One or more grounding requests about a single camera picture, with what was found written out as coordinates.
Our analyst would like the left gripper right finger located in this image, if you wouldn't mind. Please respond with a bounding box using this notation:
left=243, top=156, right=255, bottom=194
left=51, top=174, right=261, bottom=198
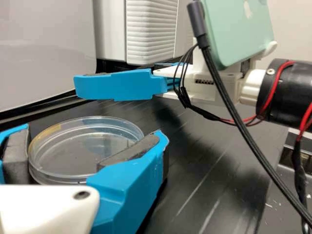
left=85, top=129, right=171, bottom=234

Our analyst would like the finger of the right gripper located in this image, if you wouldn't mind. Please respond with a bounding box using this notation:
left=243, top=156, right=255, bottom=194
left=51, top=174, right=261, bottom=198
left=74, top=69, right=177, bottom=102

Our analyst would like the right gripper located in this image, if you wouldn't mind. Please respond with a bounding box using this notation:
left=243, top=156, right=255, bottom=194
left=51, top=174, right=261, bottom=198
left=153, top=62, right=266, bottom=107

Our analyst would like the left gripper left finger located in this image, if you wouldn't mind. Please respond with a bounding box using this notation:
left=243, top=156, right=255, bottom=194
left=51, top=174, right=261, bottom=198
left=0, top=123, right=32, bottom=185

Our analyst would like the petri dish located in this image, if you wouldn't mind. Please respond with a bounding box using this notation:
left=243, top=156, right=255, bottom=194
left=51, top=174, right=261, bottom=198
left=28, top=116, right=146, bottom=186

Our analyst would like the black platform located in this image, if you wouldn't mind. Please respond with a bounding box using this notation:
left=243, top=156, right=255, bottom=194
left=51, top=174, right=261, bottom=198
left=0, top=58, right=195, bottom=127
left=0, top=97, right=291, bottom=234

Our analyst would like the incubator door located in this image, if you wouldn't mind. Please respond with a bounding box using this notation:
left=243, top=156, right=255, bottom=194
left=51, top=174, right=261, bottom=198
left=124, top=0, right=195, bottom=66

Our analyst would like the white incubator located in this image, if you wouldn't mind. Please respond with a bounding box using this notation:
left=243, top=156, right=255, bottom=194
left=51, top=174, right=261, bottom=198
left=96, top=0, right=127, bottom=61

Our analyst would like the white box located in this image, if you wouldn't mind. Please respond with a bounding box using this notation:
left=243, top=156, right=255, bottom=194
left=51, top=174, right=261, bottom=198
left=0, top=0, right=98, bottom=113

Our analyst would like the black cable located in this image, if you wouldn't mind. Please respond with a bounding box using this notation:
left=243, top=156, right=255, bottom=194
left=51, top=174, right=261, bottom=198
left=186, top=0, right=312, bottom=229

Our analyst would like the right wrist camera phone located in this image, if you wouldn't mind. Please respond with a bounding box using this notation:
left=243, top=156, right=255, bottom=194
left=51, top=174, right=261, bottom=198
left=192, top=0, right=278, bottom=75

